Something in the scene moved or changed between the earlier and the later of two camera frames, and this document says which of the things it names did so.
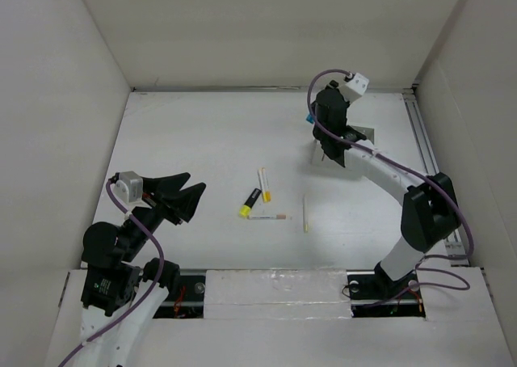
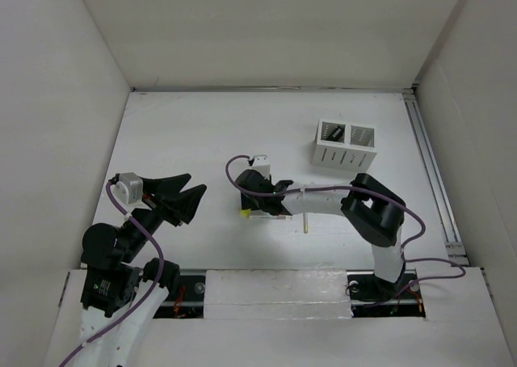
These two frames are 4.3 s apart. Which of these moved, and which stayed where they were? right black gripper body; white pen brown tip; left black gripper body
Moved: right black gripper body
Stayed: left black gripper body; white pen brown tip
